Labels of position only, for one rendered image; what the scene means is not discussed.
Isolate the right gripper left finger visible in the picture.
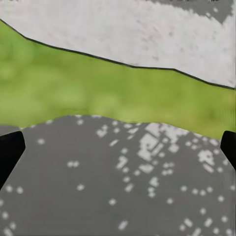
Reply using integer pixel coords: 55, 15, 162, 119
0, 131, 26, 190

